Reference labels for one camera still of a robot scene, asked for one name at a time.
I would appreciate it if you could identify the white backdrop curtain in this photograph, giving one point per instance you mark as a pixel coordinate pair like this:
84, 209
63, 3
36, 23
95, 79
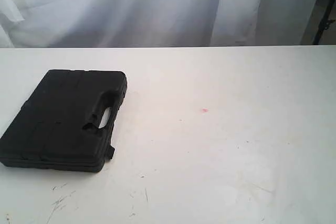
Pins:
153, 23

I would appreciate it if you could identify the black plastic tool case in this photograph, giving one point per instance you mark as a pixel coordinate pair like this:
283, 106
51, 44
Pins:
67, 122

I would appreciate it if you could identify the black metal stand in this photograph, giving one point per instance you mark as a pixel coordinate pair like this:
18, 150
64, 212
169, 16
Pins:
325, 22

